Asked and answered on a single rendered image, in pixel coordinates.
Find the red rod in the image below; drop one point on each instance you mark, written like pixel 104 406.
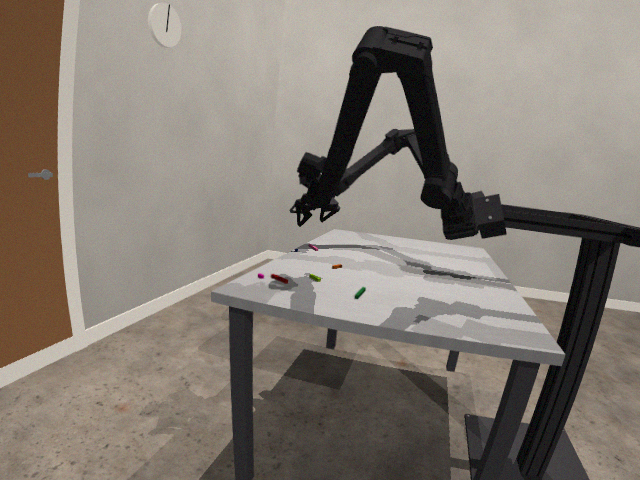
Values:
pixel 279 278

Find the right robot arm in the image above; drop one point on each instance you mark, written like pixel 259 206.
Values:
pixel 392 143

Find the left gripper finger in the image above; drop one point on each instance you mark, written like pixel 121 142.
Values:
pixel 327 216
pixel 307 214

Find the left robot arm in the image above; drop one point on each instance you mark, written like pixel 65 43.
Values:
pixel 377 54

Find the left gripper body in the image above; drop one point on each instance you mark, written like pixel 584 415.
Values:
pixel 323 199

